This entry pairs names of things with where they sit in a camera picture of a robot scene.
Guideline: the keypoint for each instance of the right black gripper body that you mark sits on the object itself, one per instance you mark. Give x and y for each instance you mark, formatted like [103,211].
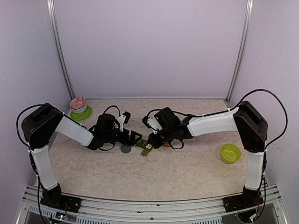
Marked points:
[167,136]

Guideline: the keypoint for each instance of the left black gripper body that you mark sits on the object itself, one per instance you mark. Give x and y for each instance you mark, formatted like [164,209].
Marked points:
[124,140]

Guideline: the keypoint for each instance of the green weekly pill organizer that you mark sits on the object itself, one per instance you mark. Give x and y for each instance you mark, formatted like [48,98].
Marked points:
[142,144]

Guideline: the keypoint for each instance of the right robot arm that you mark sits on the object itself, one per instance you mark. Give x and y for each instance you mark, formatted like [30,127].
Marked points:
[211,178]

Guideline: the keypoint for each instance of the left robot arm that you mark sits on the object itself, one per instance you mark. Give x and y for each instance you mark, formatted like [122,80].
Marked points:
[39,130]

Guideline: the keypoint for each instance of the lime green plate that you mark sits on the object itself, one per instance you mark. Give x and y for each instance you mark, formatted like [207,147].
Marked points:
[82,115]

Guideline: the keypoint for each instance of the red patterned white bowl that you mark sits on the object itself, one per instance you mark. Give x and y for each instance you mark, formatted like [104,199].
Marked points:
[78,105]

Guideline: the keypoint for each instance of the lime green bowl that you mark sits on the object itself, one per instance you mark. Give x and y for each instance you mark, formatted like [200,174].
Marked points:
[230,153]

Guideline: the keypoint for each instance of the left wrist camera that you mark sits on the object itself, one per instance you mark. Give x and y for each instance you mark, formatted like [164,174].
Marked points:
[123,119]

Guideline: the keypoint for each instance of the front aluminium rail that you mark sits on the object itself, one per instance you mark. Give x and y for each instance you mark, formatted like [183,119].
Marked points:
[214,210]

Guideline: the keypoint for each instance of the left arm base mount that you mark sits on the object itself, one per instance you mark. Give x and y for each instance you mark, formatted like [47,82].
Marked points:
[55,199]

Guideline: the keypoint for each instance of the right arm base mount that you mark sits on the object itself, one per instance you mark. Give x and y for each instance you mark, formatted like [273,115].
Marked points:
[247,199]

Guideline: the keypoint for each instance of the left aluminium frame post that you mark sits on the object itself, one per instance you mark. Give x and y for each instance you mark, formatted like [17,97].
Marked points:
[59,49]

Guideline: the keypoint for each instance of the aluminium frame post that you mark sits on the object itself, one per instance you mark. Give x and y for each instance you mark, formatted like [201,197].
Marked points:
[241,50]
[59,49]

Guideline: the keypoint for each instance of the right aluminium frame post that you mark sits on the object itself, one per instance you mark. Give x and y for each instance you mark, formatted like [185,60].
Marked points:
[241,50]

